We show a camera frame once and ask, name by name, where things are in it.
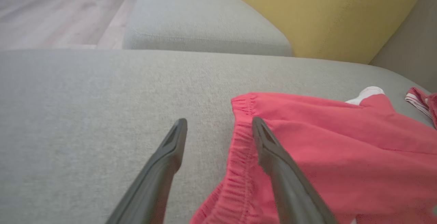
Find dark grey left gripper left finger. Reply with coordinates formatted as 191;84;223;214
106;118;188;224

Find grey sofa seat cushion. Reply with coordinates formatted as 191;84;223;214
122;0;293;57

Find red shorts with white trim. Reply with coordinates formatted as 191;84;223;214
189;86;437;224

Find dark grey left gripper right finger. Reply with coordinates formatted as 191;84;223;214
252;116;337;224

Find large grey sofa chaise seat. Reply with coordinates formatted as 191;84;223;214
0;48;437;224

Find red Bulls 23 jersey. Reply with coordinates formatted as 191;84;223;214
405;87;437;129

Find yellow sofa backrest cushion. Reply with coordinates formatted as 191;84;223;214
227;0;428;64

